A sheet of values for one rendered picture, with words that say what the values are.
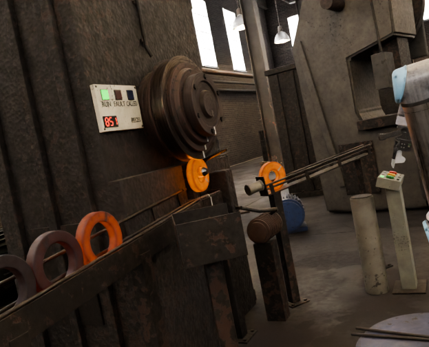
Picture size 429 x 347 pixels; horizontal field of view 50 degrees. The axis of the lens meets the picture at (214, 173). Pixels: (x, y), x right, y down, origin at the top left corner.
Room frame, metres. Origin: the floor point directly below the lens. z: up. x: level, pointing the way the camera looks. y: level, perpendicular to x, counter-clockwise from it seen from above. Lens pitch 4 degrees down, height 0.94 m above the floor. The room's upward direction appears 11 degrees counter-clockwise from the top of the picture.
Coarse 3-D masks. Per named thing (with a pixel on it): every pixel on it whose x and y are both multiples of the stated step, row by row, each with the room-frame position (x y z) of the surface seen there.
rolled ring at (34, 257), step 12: (36, 240) 1.26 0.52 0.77; (48, 240) 1.27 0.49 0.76; (60, 240) 1.31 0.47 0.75; (72, 240) 1.35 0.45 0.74; (36, 252) 1.23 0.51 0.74; (72, 252) 1.35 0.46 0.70; (36, 264) 1.22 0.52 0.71; (72, 264) 1.35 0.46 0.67; (36, 276) 1.22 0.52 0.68; (36, 288) 1.23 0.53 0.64
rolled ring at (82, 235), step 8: (88, 216) 1.43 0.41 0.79; (96, 216) 1.45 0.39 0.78; (104, 216) 1.48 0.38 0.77; (112, 216) 1.51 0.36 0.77; (80, 224) 1.41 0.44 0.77; (88, 224) 1.41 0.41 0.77; (104, 224) 1.51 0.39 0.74; (112, 224) 1.51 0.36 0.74; (80, 232) 1.39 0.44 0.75; (88, 232) 1.40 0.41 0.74; (112, 232) 1.51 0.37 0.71; (120, 232) 1.53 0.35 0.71; (80, 240) 1.38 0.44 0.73; (88, 240) 1.40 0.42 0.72; (112, 240) 1.52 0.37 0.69; (120, 240) 1.52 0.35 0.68; (88, 248) 1.39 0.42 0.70; (112, 248) 1.50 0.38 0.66; (88, 256) 1.39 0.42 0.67
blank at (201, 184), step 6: (192, 162) 2.05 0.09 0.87; (198, 162) 2.09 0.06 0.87; (204, 162) 2.14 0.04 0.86; (192, 168) 2.03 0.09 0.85; (192, 174) 2.03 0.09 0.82; (192, 180) 2.03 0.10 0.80; (198, 180) 2.06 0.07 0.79; (204, 180) 2.11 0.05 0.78; (192, 186) 2.04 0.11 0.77; (198, 186) 2.05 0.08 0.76; (204, 186) 2.10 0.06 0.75
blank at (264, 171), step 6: (270, 162) 2.45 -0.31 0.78; (276, 162) 2.47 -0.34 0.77; (264, 168) 2.43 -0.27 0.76; (270, 168) 2.45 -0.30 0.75; (276, 168) 2.46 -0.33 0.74; (282, 168) 2.48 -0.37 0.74; (264, 174) 2.43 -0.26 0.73; (276, 174) 2.49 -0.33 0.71; (282, 174) 2.48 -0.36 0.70; (270, 180) 2.44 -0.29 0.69; (282, 180) 2.47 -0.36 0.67
